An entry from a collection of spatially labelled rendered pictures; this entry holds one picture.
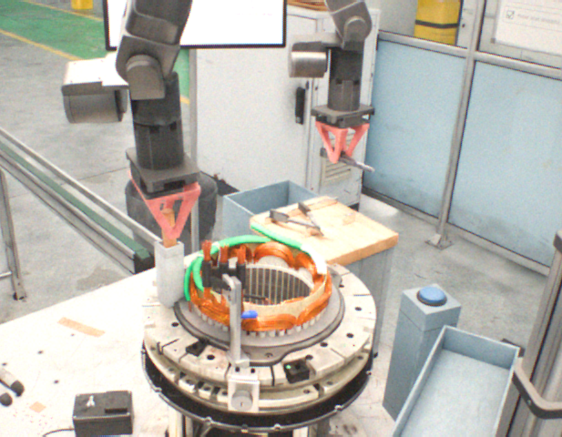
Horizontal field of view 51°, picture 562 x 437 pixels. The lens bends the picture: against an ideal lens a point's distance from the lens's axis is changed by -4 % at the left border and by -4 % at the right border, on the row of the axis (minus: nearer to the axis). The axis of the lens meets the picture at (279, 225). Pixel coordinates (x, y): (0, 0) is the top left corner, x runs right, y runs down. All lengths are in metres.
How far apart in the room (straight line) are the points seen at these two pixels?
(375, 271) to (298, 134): 2.06
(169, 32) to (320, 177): 2.68
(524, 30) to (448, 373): 2.27
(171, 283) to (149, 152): 0.19
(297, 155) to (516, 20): 1.23
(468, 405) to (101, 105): 0.58
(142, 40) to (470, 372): 0.60
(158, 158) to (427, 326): 0.51
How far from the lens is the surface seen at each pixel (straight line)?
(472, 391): 0.85
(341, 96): 1.05
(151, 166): 0.71
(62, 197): 2.02
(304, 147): 3.11
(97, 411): 1.08
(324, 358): 0.75
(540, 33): 2.94
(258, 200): 1.27
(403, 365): 1.06
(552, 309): 1.00
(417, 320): 0.99
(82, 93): 0.69
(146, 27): 0.60
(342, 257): 1.03
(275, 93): 3.21
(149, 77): 0.62
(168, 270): 0.80
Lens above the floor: 1.56
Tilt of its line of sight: 27 degrees down
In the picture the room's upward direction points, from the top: 3 degrees clockwise
